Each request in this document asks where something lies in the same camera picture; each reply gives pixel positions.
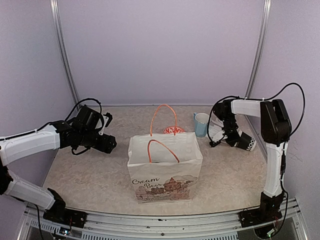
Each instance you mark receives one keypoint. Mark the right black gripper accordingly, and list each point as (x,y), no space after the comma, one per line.
(234,138)

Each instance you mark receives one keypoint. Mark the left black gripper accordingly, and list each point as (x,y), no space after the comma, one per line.
(106,145)

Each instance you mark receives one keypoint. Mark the black cup holding straws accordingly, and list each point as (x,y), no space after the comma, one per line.
(245,142)

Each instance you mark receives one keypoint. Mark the white paper takeout bag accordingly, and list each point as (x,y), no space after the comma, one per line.
(173,180)

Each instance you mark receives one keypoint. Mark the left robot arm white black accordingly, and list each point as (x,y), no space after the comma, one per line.
(86,130)

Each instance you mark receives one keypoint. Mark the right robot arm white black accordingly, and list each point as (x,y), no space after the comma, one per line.
(275,128)

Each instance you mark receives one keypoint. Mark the blue translucent plastic cup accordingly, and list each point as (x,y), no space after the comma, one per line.
(200,124)

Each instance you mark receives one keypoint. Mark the red patterned small bowl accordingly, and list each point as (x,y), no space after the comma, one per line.
(173,130)

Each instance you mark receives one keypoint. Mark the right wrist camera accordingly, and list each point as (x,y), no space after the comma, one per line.
(216,137)

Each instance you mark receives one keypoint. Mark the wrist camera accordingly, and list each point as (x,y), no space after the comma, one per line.
(107,118)
(216,137)

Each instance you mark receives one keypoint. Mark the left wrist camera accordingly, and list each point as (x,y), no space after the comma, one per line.
(107,118)

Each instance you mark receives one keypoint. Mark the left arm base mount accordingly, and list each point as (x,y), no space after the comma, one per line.
(69,217)

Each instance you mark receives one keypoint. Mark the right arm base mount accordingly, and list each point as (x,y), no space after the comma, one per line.
(252,217)

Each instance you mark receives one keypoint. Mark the aluminium front rail frame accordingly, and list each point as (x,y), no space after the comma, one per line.
(212,226)

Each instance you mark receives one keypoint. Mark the right aluminium corner post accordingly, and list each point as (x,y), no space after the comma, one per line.
(260,46)

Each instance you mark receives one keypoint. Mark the aluminium corner post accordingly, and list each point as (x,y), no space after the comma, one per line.
(54,5)
(260,46)

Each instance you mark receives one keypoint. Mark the left aluminium corner post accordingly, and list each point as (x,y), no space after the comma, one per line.
(54,5)

